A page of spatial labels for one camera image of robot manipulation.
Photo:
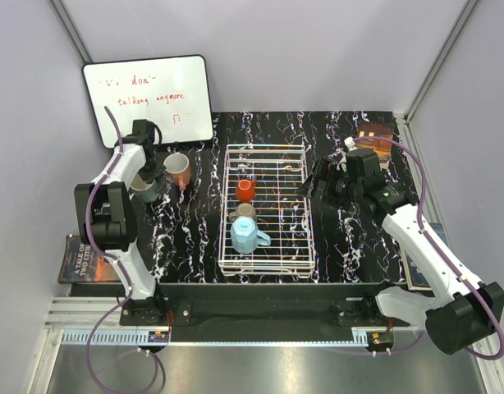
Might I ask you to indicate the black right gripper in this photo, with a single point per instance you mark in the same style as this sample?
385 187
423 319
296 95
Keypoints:
327 172

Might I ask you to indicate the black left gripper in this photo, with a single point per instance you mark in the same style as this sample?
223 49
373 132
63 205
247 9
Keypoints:
157 171

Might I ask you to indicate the white slotted cable duct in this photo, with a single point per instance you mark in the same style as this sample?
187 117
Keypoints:
149 337

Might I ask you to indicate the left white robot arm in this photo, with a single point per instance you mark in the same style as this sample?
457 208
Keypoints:
107 221

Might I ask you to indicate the white wire dish rack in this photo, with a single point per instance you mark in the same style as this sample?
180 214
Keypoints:
277 170

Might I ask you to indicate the grey blue faceted mug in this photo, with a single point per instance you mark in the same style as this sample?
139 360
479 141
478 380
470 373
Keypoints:
143 191

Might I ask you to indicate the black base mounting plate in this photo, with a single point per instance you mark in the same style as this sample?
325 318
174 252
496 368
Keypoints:
310 310

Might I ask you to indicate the white dry-erase board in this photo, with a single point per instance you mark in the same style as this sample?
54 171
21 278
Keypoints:
171 92

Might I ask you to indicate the dark Tale of Two Cities book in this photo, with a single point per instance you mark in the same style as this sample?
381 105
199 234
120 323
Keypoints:
82 265

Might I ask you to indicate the orange red mug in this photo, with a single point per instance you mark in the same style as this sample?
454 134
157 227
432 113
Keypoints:
245 190

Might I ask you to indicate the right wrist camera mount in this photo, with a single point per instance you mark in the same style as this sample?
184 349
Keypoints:
350 146

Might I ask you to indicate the orange cover book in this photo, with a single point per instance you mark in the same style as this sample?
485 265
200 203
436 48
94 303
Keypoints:
381 148

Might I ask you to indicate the pink mug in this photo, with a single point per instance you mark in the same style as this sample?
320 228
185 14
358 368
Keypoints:
178 167

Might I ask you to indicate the light blue faceted mug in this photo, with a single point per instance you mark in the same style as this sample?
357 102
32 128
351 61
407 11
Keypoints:
246 237

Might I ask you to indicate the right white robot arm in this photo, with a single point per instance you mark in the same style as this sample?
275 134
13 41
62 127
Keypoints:
463 309

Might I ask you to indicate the beige mug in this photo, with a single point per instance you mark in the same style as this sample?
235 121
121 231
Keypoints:
243 210

